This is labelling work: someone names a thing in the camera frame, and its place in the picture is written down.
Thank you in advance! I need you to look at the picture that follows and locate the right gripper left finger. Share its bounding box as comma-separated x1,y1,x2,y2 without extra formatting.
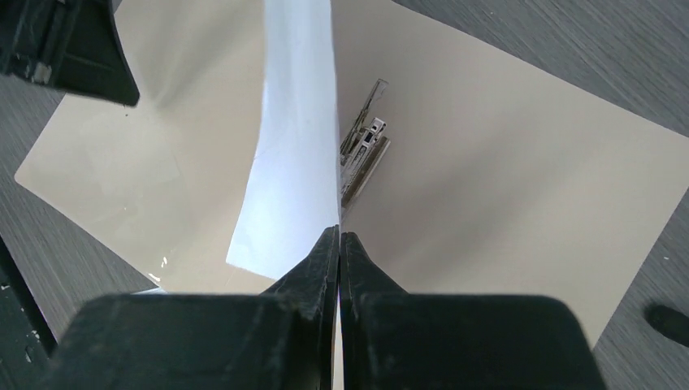
39,226,340,389

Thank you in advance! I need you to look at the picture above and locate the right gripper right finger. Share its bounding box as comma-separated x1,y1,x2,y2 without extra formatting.
340,232,605,389

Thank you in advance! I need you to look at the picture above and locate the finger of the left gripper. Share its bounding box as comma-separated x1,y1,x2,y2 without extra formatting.
1,0,140,106

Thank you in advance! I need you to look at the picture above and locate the black music stand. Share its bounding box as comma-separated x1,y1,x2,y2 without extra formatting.
644,304,689,347

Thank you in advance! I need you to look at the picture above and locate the silver folder clip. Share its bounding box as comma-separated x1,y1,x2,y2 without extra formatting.
340,79,390,215

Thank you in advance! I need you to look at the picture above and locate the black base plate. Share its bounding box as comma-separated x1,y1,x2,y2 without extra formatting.
1,243,56,389

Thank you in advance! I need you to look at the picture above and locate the brown cardboard folder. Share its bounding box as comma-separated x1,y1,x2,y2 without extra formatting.
15,1,688,342

